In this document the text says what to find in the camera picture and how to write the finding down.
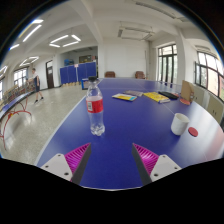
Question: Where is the yellow book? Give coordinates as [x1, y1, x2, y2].
[143, 91, 171, 104]

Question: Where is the person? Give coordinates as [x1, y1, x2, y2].
[27, 67, 45, 104]

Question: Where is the black-framed large window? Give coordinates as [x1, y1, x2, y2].
[194, 51, 224, 101]

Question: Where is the yellow and blue booklet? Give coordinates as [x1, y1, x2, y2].
[111, 92, 138, 102]

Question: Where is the blue folding partition wall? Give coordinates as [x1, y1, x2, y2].
[59, 61, 98, 86]

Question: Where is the black-framed glass door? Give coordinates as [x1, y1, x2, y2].
[157, 44, 178, 84]

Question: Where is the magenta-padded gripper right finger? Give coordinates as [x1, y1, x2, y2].
[131, 142, 183, 186]

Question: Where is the red-legged table tennis table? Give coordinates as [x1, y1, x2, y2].
[0, 89, 36, 148]

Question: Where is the grey booklet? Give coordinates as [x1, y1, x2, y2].
[123, 89, 144, 98]

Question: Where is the brown cardboard box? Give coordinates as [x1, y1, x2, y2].
[180, 79, 196, 103]

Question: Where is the flat round red coaster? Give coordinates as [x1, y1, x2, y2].
[187, 126, 199, 138]

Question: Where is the beige two-door cabinet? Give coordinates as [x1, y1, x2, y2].
[193, 83, 206, 108]
[206, 94, 224, 124]

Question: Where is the brown armchair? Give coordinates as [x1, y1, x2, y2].
[104, 70, 116, 79]
[134, 70, 146, 80]

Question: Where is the dark brown door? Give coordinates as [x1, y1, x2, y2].
[45, 59, 55, 89]

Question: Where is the white mug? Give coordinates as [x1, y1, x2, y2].
[170, 112, 191, 136]

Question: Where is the blue framed low barrier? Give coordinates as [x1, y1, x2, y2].
[80, 78, 90, 90]

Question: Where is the clear red-labelled drink bottle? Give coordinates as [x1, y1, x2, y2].
[85, 76, 106, 137]

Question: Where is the group of ceiling lights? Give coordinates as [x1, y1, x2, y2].
[0, 18, 82, 76]

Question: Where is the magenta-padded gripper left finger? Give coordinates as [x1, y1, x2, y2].
[40, 142, 93, 185]

